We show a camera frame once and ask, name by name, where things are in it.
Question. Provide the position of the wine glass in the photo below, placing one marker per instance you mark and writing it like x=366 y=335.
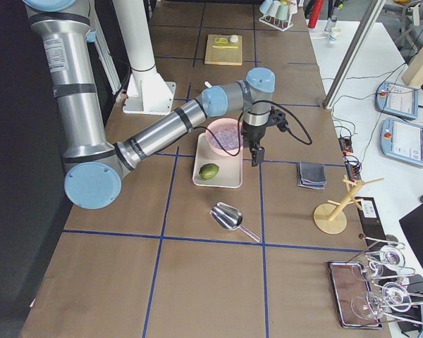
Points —
x=386 y=263
x=393 y=298

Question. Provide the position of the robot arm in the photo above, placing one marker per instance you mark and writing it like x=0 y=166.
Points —
x=94 y=167
x=126 y=23

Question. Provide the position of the red bottle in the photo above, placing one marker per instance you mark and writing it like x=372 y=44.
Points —
x=317 y=6

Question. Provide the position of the pink bowl with ice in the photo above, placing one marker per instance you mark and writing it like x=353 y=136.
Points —
x=224 y=137

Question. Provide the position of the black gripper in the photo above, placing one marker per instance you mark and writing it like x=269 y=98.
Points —
x=252 y=133

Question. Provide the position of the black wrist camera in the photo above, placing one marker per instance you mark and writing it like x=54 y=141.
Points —
x=277 y=118

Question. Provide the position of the clear water bottle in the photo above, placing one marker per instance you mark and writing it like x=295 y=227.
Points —
x=331 y=23

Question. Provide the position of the upper teach pendant tablet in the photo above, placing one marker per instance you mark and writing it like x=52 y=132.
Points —
x=398 y=100

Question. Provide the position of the aluminium frame post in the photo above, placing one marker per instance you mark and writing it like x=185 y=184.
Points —
x=368 y=19

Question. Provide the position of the lower teach pendant tablet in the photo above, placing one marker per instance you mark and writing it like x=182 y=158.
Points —
x=402 y=141

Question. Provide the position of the lower wine glass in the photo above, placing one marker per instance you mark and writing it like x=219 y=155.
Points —
x=393 y=298

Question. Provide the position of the bamboo cutting board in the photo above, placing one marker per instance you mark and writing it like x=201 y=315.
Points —
x=223 y=56

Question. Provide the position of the power strip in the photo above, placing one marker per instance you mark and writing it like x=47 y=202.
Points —
x=352 y=163

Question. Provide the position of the blue cup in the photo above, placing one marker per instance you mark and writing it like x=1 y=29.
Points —
x=265 y=6

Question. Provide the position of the green cup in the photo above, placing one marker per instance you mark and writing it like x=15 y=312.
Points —
x=282 y=12

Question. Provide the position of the wooden mug tree stand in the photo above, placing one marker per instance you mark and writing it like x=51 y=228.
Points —
x=329 y=217

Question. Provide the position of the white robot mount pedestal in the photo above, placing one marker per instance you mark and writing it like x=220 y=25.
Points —
x=150 y=96

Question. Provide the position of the yellow plastic knife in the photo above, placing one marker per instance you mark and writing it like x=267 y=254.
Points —
x=224 y=47

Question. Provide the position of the white cup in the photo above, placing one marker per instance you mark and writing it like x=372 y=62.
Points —
x=273 y=8

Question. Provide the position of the white steamed bun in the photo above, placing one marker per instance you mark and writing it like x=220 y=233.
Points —
x=234 y=38

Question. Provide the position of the metal ice scoop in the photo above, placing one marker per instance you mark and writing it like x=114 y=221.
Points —
x=231 y=219

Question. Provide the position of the grey folded cloth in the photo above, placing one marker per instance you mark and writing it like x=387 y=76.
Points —
x=311 y=175

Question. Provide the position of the upper wine glass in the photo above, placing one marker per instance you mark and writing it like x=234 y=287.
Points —
x=386 y=263

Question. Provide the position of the paper cup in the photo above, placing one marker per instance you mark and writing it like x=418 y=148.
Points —
x=334 y=34

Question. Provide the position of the teach pendant tablet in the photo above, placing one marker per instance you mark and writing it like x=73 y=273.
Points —
x=398 y=100
x=402 y=141

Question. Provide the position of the white wire cup rack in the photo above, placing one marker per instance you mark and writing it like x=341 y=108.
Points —
x=281 y=22

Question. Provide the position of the cream plastic tray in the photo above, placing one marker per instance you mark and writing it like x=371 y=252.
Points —
x=230 y=173

